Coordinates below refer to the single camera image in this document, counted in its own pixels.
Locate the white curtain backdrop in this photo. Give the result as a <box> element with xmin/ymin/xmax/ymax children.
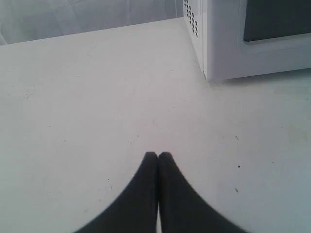
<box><xmin>0</xmin><ymin>0</ymin><xmax>183</xmax><ymax>45</ymax></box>

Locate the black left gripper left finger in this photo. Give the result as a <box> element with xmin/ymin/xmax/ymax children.
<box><xmin>77</xmin><ymin>152</ymin><xmax>158</xmax><ymax>233</ymax></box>

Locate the white microwave door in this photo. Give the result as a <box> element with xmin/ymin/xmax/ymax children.
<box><xmin>200</xmin><ymin>0</ymin><xmax>311</xmax><ymax>80</ymax></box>

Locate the white microwave oven body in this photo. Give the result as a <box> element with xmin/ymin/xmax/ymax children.
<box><xmin>182</xmin><ymin>0</ymin><xmax>206</xmax><ymax>77</ymax></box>

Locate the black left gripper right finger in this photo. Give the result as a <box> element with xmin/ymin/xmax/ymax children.
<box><xmin>158</xmin><ymin>152</ymin><xmax>245</xmax><ymax>233</ymax></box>

